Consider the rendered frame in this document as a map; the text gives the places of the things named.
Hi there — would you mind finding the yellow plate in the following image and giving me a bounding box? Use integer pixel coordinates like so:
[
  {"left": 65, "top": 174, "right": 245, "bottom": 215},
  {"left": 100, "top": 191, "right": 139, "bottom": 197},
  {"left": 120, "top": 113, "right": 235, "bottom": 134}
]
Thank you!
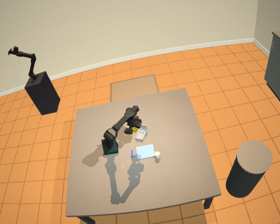
[{"left": 132, "top": 127, "right": 138, "bottom": 134}]

